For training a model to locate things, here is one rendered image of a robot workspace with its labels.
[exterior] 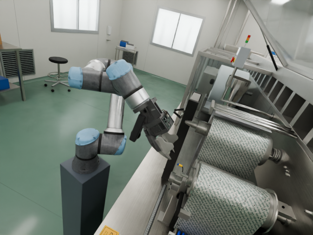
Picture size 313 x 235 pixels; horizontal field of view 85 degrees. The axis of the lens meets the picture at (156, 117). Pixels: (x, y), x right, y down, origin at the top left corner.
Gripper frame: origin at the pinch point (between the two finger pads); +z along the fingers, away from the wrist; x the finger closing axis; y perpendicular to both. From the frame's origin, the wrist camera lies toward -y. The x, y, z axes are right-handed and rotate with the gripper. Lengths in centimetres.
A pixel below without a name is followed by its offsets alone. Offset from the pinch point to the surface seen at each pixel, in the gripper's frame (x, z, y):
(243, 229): -4.2, 33.3, 10.7
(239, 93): 68, 11, 24
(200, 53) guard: 98, -23, 12
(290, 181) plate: 13.2, 33.7, 28.9
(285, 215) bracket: -0.1, 34.1, 23.8
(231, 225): -4.3, 31.0, 7.6
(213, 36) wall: 552, -48, 1
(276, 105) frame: 66, 27, 39
